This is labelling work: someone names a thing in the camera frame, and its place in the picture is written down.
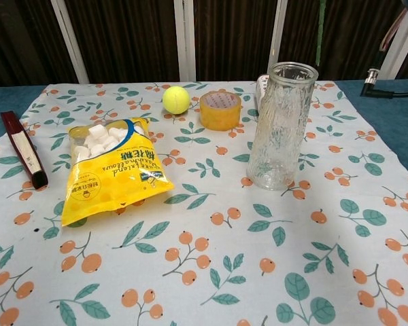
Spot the teal blue table cover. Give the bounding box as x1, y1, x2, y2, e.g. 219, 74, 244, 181
0, 78, 408, 186

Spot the clear bottle with printed label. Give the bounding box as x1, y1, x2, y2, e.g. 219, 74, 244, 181
256, 74, 270, 115

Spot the green hanging strap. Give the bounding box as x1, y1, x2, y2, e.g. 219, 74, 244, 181
315, 0, 328, 67

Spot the clear brown packing tape roll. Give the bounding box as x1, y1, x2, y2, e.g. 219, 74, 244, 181
199, 90, 243, 132

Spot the pink grey ribbon cable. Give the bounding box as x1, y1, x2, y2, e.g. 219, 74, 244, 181
379, 8, 408, 52

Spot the floral leaf and berry tablecloth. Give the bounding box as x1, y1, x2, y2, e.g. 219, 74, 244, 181
0, 80, 408, 326

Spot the white metal frame pole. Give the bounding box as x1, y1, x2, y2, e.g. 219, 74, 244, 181
174, 0, 197, 82
377, 13, 408, 79
50, 0, 90, 84
267, 0, 289, 76

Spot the yellow-green tennis ball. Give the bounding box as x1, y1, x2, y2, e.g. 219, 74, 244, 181
162, 86, 191, 115

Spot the clear glass jar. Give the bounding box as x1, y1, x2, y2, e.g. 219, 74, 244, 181
246, 62, 319, 191

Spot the yellow marshmallow bag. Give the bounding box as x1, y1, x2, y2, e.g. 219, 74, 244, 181
61, 117, 176, 228

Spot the black cable with metal connector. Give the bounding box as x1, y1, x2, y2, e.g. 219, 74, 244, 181
360, 67, 408, 101

